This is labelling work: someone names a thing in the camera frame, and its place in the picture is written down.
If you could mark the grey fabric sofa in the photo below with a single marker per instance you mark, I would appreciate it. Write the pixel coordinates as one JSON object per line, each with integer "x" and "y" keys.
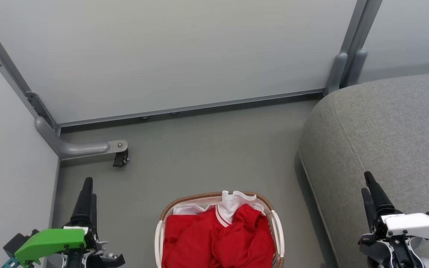
{"x": 385, "y": 130}

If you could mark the black caster wheel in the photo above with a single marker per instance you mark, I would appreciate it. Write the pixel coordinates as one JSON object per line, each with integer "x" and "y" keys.
{"x": 120, "y": 159}

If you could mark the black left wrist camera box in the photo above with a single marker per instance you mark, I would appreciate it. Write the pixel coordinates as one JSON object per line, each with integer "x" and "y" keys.
{"x": 17, "y": 242}

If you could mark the grey partition foot bar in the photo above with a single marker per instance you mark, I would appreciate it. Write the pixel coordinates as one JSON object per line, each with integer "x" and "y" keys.
{"x": 73, "y": 148}

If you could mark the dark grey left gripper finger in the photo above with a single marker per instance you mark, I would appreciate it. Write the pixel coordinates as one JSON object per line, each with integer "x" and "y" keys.
{"x": 94, "y": 212}
{"x": 84, "y": 204}

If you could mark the grey partition post pair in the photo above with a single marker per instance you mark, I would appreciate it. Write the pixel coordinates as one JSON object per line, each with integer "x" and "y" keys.
{"x": 350, "y": 44}

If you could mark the white-covered right gripper body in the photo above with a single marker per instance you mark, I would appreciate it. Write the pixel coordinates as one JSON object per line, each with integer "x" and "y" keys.
{"x": 412, "y": 225}

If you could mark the green-covered left gripper body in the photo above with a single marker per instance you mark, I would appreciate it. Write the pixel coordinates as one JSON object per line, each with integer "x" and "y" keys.
{"x": 50, "y": 242}

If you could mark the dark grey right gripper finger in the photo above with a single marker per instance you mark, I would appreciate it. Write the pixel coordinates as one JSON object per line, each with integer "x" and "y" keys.
{"x": 380, "y": 201}
{"x": 368, "y": 208}

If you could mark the white laundry basket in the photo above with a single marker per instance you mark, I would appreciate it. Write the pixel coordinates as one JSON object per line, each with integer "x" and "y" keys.
{"x": 277, "y": 227}

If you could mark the red and white garment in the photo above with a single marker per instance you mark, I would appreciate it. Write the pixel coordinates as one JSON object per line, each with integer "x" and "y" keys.
{"x": 214, "y": 242}

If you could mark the grey partition corner post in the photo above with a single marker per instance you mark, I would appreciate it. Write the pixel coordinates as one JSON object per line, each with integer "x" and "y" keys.
{"x": 6, "y": 67}

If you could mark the grey partition bottom rail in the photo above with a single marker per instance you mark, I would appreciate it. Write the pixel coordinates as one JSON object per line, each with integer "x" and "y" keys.
{"x": 199, "y": 108}

